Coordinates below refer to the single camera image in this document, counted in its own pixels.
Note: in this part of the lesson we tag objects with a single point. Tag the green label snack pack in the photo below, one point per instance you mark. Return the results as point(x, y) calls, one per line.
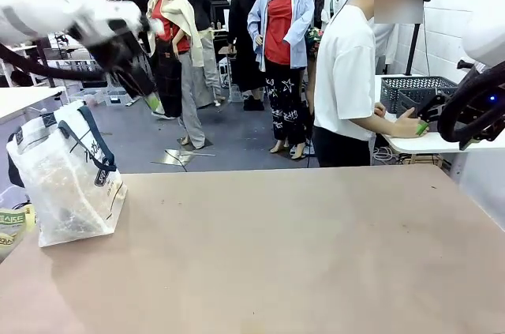
point(16, 220)

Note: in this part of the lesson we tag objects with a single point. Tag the person's left hand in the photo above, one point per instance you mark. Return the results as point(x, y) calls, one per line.
point(380, 109)

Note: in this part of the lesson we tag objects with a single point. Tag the person's right hand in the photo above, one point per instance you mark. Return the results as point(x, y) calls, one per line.
point(406, 126)

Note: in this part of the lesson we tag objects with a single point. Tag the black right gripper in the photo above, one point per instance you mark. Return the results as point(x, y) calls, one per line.
point(438, 109)

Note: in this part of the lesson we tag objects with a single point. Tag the mannequin with blue shirt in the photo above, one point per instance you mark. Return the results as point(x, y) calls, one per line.
point(278, 34)

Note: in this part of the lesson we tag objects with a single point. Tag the white side table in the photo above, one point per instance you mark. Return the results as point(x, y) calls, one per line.
point(426, 144)

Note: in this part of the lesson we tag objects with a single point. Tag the mannequin with white garment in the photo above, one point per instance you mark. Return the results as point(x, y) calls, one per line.
point(388, 46)

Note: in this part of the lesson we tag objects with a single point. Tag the small mannequin white blouse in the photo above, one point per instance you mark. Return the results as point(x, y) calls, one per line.
point(333, 6)

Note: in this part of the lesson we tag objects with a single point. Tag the person in white t-shirt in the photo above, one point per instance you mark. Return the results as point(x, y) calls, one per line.
point(343, 73)

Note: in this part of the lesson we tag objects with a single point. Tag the mannequin with cream jacket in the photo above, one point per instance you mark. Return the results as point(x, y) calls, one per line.
point(189, 85)

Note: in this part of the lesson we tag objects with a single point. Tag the black tripod stand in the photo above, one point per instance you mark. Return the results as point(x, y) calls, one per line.
point(416, 46)

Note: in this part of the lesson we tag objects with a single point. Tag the person's right forearm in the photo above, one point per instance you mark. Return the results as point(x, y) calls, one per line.
point(375, 124)

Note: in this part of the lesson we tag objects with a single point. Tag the person in black hoodie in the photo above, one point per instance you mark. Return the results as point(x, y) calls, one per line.
point(244, 34)

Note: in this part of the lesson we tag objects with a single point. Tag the clear storage box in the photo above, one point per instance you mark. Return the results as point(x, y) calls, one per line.
point(235, 94)
point(116, 99)

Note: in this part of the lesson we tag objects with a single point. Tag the beige snack pack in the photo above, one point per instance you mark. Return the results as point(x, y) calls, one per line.
point(7, 245)

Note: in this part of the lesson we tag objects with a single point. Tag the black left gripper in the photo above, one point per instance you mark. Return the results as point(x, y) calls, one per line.
point(118, 53)

